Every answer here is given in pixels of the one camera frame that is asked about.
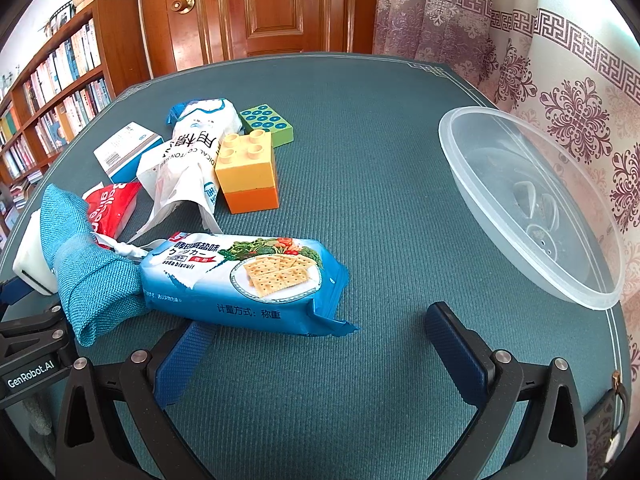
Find patterned purple curtain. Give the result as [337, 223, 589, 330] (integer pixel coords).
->
[372, 0, 640, 411]

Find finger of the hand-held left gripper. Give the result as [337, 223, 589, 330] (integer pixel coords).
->
[0, 276, 71, 361]

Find white cotton swab bag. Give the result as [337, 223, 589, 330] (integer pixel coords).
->
[135, 97, 243, 241]

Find white charger cube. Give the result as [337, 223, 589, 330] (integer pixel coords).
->
[12, 210, 58, 296]

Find rows of books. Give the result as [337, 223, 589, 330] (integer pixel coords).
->
[0, 17, 111, 221]

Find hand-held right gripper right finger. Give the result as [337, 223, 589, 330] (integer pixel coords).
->
[425, 301, 588, 480]

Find yellow and orange building block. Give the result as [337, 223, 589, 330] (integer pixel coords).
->
[215, 129, 280, 215]

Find wooden bookshelf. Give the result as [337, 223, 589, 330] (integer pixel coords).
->
[0, 0, 151, 241]

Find clear plastic bowl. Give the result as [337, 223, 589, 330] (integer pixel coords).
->
[438, 106, 627, 311]

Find white and blue medicine box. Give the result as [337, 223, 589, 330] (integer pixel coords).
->
[93, 122, 165, 184]

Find wooden door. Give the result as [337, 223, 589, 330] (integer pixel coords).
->
[140, 0, 381, 78]

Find teal table mat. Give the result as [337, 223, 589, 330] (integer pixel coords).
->
[0, 52, 633, 480]

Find teal cloth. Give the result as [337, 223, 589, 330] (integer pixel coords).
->
[40, 184, 148, 348]

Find red and white glue bag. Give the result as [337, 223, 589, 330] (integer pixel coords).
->
[82, 181, 143, 251]

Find person's grey clothing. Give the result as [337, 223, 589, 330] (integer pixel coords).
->
[22, 390, 56, 441]

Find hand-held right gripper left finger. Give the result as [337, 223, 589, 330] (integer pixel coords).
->
[54, 320, 216, 480]

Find blue cracker packet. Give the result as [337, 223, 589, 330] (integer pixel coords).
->
[137, 232, 361, 338]

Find green dotted block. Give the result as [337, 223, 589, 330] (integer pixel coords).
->
[239, 105, 296, 148]

